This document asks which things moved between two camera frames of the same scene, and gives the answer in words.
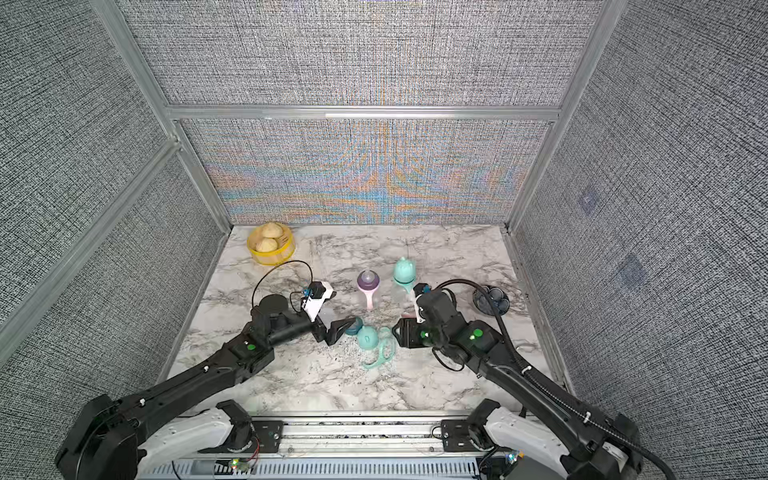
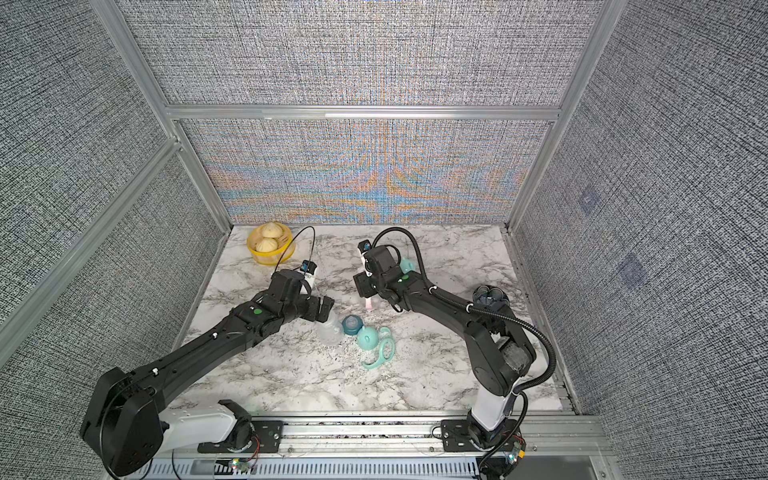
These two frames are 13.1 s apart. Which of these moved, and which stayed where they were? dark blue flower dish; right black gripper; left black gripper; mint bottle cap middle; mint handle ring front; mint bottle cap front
Moved: right black gripper; left black gripper
Stayed: mint bottle cap front; mint handle ring front; mint bottle cap middle; dark blue flower dish
